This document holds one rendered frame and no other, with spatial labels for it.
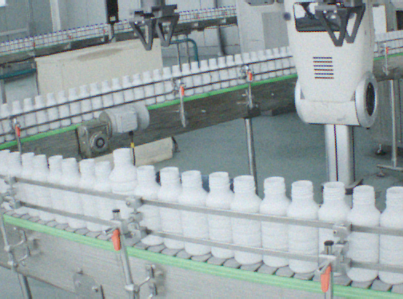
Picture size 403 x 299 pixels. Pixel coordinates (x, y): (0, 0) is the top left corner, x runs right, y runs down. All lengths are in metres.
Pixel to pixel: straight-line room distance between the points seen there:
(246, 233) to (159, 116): 1.93
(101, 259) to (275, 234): 0.45
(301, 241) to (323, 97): 0.64
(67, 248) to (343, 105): 0.80
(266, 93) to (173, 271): 2.30
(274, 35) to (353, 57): 5.69
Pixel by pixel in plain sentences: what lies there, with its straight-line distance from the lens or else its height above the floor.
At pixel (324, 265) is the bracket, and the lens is 0.91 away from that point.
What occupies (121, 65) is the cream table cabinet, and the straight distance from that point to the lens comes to 5.42.
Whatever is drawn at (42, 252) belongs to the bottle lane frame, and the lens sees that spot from 1.52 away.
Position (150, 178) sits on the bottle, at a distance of 1.20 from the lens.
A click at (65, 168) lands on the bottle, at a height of 1.15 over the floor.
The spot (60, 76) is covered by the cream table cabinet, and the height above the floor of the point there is 1.01.
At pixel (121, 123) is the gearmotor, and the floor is 0.99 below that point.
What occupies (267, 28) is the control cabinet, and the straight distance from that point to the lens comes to 7.13.
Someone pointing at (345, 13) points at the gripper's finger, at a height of 1.45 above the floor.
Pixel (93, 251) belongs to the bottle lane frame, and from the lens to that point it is 1.35.
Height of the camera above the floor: 1.49
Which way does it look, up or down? 14 degrees down
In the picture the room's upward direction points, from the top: 7 degrees counter-clockwise
